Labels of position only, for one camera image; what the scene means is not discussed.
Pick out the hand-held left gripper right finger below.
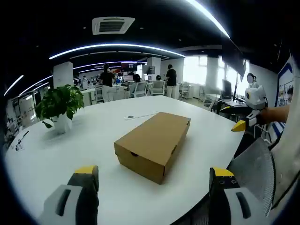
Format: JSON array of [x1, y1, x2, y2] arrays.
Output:
[[208, 166, 270, 225]]

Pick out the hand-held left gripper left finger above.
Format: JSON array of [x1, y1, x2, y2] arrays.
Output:
[[38, 165, 99, 225]]

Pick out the brown cardboard shoe box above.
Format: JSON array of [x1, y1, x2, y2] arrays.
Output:
[[114, 112, 191, 185]]

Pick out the grey mesh office chair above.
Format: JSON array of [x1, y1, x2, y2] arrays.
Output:
[[226, 137, 277, 218]]

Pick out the person's beige shirt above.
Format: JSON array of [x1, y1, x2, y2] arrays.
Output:
[[269, 93, 300, 211]]

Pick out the white background office chair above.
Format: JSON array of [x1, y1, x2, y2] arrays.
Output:
[[134, 81, 149, 98], [151, 80, 166, 96]]

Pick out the green potted plant white pot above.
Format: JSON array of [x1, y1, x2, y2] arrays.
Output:
[[35, 84, 85, 135]]

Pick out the long curved ceiling light strip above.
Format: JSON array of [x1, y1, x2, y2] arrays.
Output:
[[48, 43, 186, 60]]

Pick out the white ceiling air conditioner vent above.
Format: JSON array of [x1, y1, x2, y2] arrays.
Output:
[[92, 16, 136, 36]]

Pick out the blue white wall poster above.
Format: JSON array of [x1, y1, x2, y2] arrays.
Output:
[[277, 58, 295, 108]]

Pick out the small black cabled device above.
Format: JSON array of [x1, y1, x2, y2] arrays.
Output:
[[15, 130, 30, 151]]

